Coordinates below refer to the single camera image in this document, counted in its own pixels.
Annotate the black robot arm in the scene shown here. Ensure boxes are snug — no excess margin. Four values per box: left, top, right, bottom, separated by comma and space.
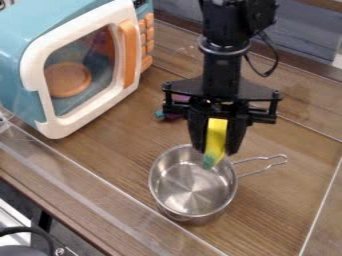
162, 0, 282, 155

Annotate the clear acrylic barrier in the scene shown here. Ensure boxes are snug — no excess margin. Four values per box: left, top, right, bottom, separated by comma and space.
0, 113, 227, 256

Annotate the purple toy eggplant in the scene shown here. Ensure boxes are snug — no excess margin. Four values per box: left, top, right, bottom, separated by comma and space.
154, 95, 190, 120

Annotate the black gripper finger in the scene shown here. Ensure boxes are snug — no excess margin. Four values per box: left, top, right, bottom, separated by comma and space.
187, 105, 209, 153
226, 108, 249, 155

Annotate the silver pot with handle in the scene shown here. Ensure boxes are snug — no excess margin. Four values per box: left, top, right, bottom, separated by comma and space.
149, 144, 289, 225

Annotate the blue white toy microwave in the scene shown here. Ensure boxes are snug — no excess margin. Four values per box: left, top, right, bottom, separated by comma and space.
0, 0, 155, 139

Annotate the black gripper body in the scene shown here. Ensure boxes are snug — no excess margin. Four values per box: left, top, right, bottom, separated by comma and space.
162, 76, 284, 125

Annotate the yellow toy banana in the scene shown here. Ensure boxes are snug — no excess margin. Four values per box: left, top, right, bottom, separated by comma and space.
203, 118, 227, 169

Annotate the black cable bottom left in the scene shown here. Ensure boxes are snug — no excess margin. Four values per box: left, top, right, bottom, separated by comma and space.
0, 226, 56, 256

